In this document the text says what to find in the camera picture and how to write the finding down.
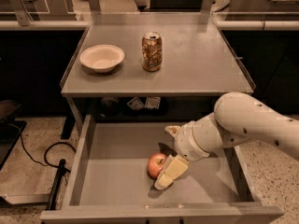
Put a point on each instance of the gold soda can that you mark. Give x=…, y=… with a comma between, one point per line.
x=152, y=51

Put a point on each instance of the black power strip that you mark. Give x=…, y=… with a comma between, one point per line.
x=55, y=186

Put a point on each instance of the white bowl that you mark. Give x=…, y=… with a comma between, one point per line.
x=101, y=58

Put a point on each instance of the white label card right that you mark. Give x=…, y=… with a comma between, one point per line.
x=153, y=102

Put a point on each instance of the dark round object on shelf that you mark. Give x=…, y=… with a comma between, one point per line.
x=109, y=106

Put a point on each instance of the grey open drawer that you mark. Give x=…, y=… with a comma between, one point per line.
x=109, y=183

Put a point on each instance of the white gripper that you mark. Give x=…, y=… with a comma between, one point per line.
x=188, y=143

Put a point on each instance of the white label card left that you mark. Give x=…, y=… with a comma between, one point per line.
x=135, y=104

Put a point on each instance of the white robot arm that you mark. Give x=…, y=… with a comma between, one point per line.
x=236, y=119

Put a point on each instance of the grey counter cabinet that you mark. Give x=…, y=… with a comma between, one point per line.
x=197, y=66

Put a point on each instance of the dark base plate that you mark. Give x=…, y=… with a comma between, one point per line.
x=10, y=128

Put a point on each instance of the red apple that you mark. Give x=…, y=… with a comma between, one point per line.
x=155, y=164

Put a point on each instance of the white label card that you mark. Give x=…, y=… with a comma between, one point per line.
x=153, y=102
x=135, y=104

